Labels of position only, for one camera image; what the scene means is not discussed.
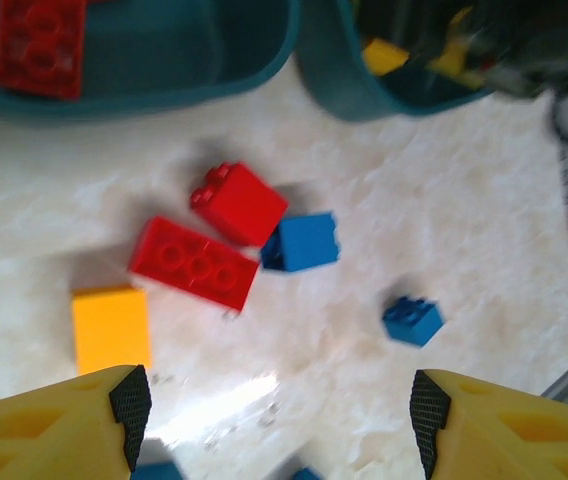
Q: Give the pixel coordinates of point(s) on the red two-by-two lego brick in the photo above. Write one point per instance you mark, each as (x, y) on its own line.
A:
(244, 210)

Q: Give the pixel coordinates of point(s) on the orange-yellow lego brick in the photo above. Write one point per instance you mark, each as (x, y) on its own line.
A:
(111, 330)

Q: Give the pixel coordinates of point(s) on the red two-by-four lego brick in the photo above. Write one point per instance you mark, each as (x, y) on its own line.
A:
(194, 265)
(39, 50)

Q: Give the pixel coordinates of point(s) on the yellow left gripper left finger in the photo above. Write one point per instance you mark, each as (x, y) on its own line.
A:
(39, 435)

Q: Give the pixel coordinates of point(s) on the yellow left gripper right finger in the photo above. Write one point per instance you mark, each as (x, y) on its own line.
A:
(514, 440)

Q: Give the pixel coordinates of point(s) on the dark teal plastic tub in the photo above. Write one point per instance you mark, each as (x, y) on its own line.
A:
(164, 50)
(344, 75)

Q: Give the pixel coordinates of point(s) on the small blue lego brick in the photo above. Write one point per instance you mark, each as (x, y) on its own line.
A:
(414, 325)

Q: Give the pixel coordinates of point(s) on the yellow lego brick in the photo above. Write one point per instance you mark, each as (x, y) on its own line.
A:
(454, 62)
(384, 56)

